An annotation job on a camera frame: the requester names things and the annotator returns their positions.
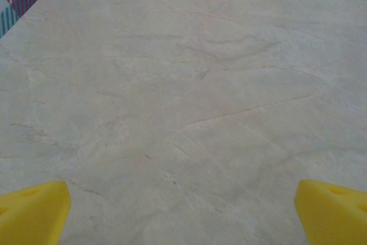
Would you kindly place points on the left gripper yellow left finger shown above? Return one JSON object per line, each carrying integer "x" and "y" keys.
{"x": 31, "y": 213}

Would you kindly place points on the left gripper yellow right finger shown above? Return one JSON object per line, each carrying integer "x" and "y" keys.
{"x": 332, "y": 216}

